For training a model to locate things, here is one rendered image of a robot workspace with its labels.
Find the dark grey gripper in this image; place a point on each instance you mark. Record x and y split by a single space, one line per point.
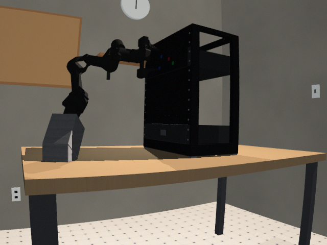
143 72

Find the black server rack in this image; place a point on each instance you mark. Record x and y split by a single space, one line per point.
172 94

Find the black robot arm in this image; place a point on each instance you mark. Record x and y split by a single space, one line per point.
77 100

